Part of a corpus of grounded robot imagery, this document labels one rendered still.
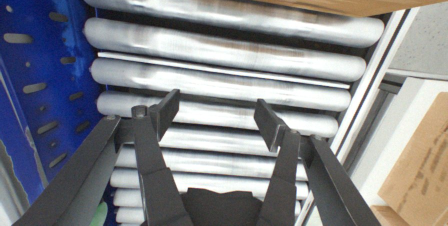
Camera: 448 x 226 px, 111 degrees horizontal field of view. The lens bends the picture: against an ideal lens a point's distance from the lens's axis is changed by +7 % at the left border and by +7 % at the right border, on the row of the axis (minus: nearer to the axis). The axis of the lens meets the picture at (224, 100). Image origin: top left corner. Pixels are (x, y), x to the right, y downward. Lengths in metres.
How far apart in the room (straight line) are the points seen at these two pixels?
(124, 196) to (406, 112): 0.66
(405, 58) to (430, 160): 1.16
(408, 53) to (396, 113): 1.15
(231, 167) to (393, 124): 0.37
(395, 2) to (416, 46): 1.38
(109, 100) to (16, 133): 0.12
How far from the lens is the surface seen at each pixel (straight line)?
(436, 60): 1.79
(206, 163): 0.38
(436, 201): 0.53
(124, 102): 0.35
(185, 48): 0.28
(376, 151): 0.52
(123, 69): 0.32
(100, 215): 0.47
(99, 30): 0.33
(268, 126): 0.16
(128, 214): 0.56
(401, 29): 0.42
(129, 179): 0.46
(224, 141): 0.34
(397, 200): 0.58
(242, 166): 0.39
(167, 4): 0.29
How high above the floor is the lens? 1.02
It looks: 69 degrees down
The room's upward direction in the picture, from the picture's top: 175 degrees clockwise
